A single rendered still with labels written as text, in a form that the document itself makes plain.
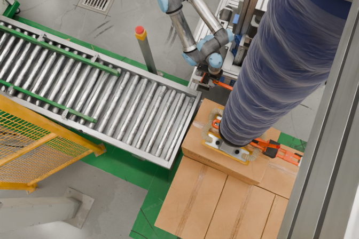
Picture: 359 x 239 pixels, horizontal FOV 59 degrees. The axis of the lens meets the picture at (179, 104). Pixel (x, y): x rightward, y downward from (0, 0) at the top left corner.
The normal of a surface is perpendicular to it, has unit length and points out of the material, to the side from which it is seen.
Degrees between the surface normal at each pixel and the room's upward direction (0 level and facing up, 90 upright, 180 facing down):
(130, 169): 0
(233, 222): 0
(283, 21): 78
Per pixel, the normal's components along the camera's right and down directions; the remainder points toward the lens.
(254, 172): -0.04, -0.27
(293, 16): -0.82, 0.48
